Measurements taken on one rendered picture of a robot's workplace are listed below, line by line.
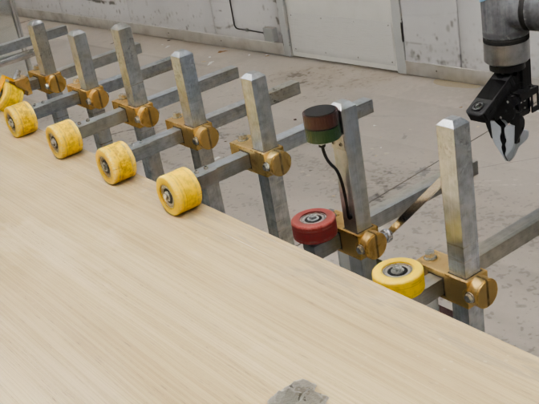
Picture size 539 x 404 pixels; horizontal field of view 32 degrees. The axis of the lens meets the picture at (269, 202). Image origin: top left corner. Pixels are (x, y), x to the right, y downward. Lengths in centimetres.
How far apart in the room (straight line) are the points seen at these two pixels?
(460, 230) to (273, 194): 50
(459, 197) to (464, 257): 10
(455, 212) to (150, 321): 50
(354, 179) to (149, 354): 49
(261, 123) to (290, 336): 56
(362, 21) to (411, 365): 414
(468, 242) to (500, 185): 232
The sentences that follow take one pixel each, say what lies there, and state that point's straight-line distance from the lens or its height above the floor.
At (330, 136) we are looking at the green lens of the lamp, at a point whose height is 107.
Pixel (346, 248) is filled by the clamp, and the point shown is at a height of 84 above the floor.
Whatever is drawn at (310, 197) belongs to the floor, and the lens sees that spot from 385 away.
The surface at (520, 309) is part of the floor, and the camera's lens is 300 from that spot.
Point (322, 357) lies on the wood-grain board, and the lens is 129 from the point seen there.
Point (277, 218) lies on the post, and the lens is 185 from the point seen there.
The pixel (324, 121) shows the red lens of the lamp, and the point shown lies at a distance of 152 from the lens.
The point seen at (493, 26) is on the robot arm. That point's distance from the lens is 187.
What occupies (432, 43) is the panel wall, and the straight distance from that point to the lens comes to 499.
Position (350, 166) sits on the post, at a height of 100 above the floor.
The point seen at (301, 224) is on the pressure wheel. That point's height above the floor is 91.
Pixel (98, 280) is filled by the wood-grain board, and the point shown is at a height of 90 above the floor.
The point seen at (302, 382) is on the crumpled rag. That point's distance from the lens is 123.
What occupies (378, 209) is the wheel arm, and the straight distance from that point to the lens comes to 174.
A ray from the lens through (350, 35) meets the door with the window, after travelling 538.
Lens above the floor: 164
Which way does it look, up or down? 25 degrees down
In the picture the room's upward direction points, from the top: 10 degrees counter-clockwise
